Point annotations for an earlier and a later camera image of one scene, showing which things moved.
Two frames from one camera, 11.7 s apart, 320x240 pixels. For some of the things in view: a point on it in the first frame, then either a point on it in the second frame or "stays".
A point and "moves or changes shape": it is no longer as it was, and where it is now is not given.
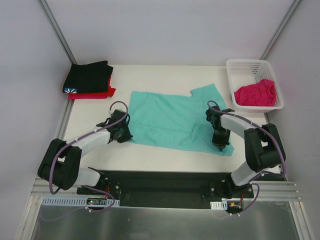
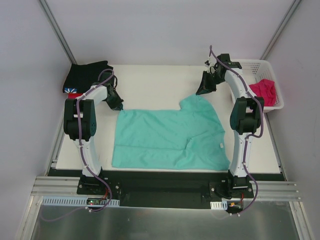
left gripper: (125, 133) to (115, 100)
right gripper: (220, 142) to (206, 81)
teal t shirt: (176, 122) moves or changes shape
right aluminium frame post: (274, 41) stays
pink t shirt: (262, 93) stays
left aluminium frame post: (57, 30) stays
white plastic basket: (243, 73) stays
